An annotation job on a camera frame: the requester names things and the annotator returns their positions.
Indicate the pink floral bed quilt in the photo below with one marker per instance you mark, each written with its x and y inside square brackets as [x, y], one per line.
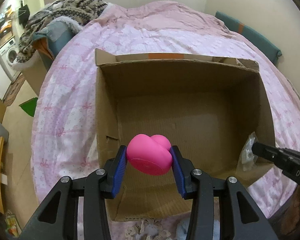
[64, 131]

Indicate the patterned knit fleece blanket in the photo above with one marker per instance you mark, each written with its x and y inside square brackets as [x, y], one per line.
[74, 13]

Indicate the beige lace scrunchie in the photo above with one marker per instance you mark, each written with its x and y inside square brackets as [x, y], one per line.
[147, 229]

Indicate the clear plastic bagged item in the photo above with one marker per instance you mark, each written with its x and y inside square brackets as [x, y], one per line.
[247, 158]

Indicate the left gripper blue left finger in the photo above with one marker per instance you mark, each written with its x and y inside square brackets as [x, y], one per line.
[115, 171]

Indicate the teal cushion with orange stripe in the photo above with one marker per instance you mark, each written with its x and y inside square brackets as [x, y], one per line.
[262, 43]

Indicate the black hanging garment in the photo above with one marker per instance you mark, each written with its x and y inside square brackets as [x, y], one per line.
[23, 15]

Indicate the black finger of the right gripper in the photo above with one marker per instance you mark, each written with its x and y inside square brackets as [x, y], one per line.
[287, 160]

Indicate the brown cardboard box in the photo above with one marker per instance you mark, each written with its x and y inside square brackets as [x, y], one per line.
[207, 106]

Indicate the pink heart-shaped squishy toy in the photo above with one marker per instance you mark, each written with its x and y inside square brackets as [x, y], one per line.
[150, 155]

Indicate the white washing machine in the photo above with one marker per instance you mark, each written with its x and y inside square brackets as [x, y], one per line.
[8, 54]

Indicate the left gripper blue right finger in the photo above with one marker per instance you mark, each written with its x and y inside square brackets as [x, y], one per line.
[182, 169]

